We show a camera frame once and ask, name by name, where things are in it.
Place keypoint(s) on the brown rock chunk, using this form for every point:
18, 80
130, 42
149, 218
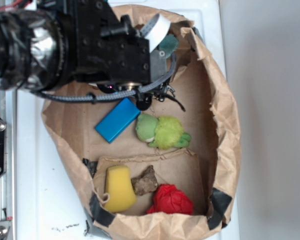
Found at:
146, 182

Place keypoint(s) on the black taped robot arm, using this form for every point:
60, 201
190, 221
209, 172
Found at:
27, 43

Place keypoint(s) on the red crumpled cloth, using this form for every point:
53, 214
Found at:
170, 200

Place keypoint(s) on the aluminium frame rail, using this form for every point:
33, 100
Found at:
8, 179

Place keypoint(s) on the light blue cloth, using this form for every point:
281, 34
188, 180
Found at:
168, 45

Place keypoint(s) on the green plush frog toy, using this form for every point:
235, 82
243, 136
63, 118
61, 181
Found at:
164, 132

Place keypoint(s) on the blue rectangular block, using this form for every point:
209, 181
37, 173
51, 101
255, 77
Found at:
117, 120

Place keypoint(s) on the yellow sponge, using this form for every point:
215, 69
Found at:
118, 186

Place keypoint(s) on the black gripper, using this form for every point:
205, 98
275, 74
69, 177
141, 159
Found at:
95, 46

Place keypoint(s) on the brown paper bag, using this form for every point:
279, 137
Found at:
207, 171

